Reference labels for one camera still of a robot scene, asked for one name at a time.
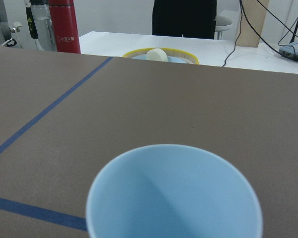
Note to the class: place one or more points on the brown paper table cover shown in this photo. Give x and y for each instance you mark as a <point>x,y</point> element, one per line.
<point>64,116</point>

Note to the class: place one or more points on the person in black shirt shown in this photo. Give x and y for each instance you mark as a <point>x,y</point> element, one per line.
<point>184,18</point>

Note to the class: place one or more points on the light blue plastic cup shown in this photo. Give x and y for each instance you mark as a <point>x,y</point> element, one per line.
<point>172,191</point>

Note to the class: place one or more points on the yellow rimmed blue bowl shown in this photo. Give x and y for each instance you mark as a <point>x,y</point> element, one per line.
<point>174,55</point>

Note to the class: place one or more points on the clear water bottle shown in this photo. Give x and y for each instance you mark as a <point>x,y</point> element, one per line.
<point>45,40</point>

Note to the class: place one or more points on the red cylindrical bottle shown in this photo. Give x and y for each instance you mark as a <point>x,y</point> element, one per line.
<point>64,24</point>

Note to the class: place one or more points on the white round stool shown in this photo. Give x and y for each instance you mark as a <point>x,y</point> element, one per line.
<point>222,24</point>

